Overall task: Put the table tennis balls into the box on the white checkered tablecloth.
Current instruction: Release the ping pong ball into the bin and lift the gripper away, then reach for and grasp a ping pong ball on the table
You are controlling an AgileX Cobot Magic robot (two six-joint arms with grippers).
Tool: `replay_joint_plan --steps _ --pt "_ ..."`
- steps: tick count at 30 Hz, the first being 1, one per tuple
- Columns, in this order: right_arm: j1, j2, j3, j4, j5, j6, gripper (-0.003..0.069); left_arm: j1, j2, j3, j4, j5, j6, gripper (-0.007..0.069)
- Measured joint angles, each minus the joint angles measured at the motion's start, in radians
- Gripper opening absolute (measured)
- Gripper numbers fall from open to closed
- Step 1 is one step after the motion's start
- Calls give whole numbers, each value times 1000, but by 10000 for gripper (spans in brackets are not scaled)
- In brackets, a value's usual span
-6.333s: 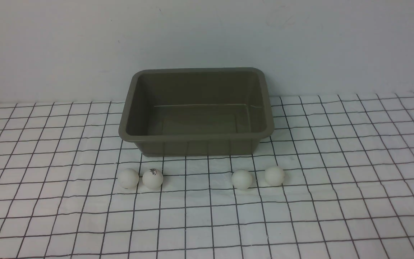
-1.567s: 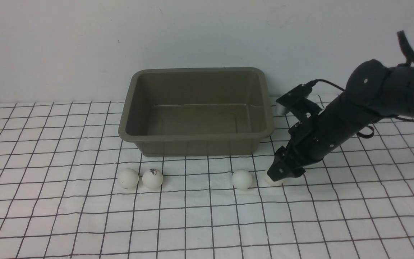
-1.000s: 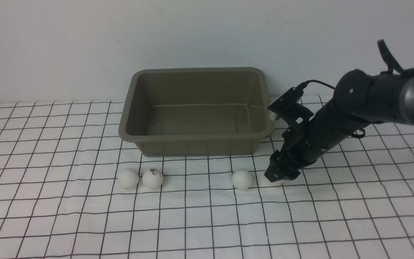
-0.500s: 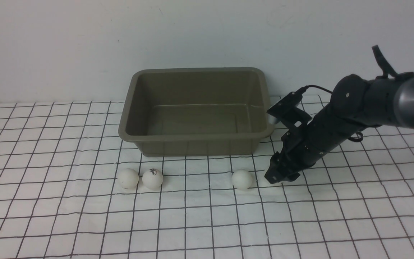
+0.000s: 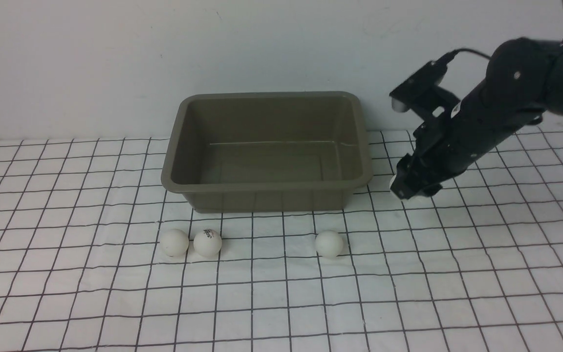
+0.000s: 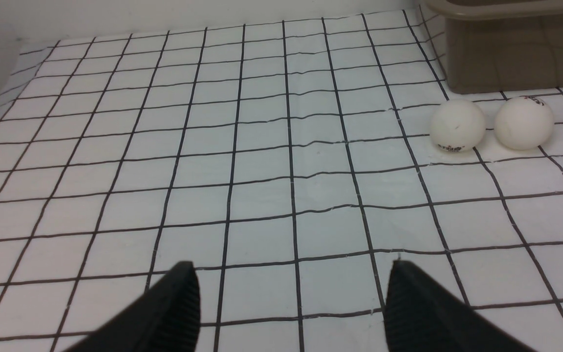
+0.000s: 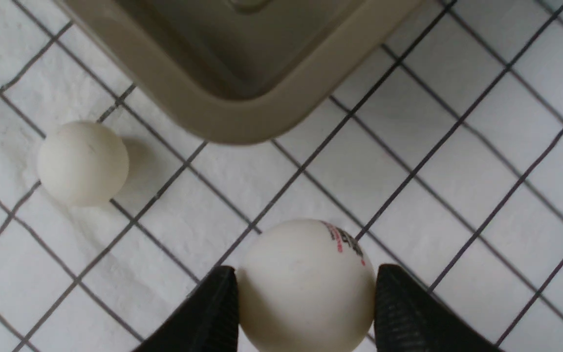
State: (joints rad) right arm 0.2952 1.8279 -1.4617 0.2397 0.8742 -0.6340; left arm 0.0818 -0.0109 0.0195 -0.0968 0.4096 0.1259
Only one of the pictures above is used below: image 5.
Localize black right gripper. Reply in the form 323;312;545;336
391;82;502;200

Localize white ball with logo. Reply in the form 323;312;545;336
194;229;222;258

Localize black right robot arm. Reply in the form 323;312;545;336
390;38;563;200

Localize olive plastic bin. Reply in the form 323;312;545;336
161;91;373;213

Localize white black-grid tablecloth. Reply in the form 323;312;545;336
0;127;563;352

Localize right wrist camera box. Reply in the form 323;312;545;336
390;61;460;122

